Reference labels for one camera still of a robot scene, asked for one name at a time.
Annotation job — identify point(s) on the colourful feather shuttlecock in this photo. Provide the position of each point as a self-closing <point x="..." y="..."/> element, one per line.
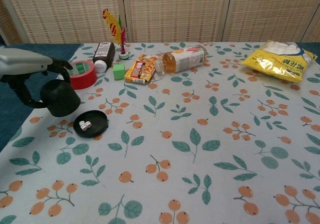
<point x="112" y="23"/>

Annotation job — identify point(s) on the red tape roll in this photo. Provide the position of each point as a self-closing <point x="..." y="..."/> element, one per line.
<point x="85" y="81"/>

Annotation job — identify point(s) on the amber tea bottle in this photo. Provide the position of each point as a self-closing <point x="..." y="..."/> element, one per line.
<point x="182" y="58"/>

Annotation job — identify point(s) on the green cube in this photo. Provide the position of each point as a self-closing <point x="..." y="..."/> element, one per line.
<point x="119" y="72"/>

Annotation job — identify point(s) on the white die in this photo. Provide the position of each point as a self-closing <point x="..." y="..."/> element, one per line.
<point x="88" y="124"/>
<point x="83" y="127"/>
<point x="81" y="122"/>

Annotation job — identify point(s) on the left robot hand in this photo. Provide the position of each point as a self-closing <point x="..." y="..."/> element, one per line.
<point x="22" y="63"/>

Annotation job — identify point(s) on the yellow snack box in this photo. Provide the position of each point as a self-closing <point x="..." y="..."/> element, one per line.
<point x="140" y="70"/>

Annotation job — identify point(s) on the dark brown bottle white cap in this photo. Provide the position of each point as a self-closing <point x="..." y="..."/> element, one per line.
<point x="103" y="52"/>

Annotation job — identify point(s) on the woven folding screen panel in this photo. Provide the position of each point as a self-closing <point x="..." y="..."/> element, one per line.
<point x="175" y="8"/>
<point x="270" y="8"/>
<point x="315" y="31"/>
<point x="12" y="31"/>
<point x="62" y="8"/>

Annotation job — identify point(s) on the floral tablecloth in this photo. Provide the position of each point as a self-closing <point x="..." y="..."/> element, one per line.
<point x="175" y="133"/>

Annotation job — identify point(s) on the black round tray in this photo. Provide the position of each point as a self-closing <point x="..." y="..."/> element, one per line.
<point x="97" y="123"/>

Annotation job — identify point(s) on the black dice cup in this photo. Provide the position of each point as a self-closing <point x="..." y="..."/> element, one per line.
<point x="62" y="98"/>

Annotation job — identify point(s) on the yellow marshmallow bag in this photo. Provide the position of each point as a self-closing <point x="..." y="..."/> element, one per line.
<point x="275" y="63"/>

